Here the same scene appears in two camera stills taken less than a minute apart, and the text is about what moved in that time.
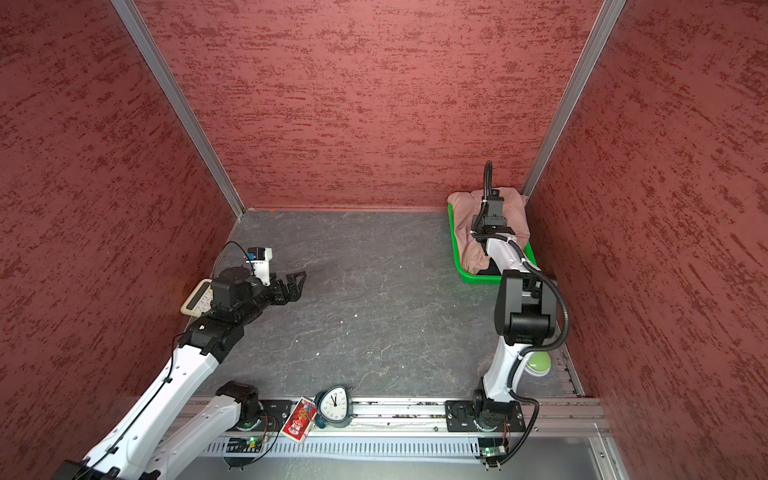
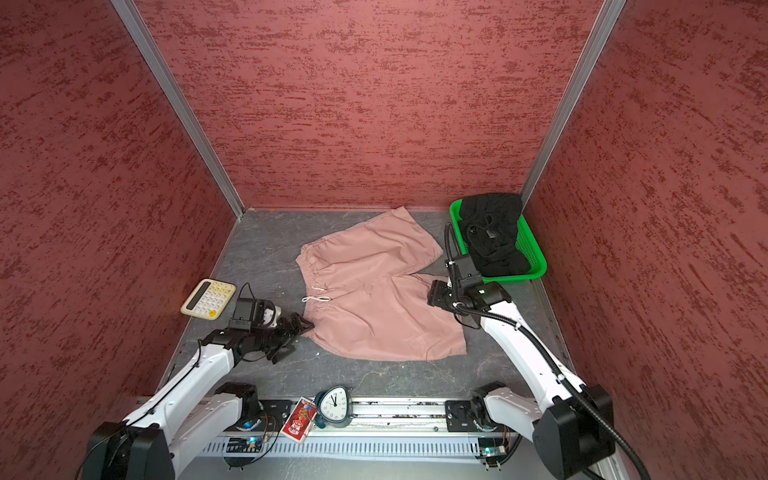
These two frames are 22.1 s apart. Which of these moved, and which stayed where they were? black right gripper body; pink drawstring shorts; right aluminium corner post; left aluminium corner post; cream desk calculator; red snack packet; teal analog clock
Moved: pink drawstring shorts; black right gripper body
Stayed: cream desk calculator; teal analog clock; left aluminium corner post; right aluminium corner post; red snack packet
